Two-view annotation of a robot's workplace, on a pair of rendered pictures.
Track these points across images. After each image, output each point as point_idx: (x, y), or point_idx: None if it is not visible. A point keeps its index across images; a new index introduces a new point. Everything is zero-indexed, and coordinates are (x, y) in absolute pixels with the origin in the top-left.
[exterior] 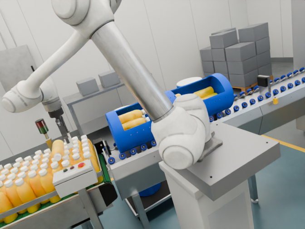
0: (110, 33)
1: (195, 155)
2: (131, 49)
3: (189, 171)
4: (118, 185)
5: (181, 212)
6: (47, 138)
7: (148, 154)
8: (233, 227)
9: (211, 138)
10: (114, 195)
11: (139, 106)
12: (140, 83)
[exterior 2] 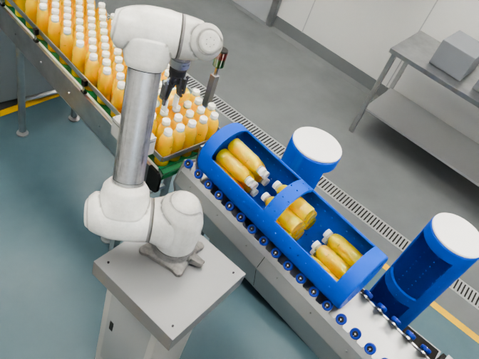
0: (130, 80)
1: (90, 228)
2: (138, 109)
3: (122, 242)
4: (176, 189)
5: None
6: (214, 73)
7: (214, 206)
8: (130, 329)
9: (172, 257)
10: (154, 188)
11: (279, 161)
12: (119, 138)
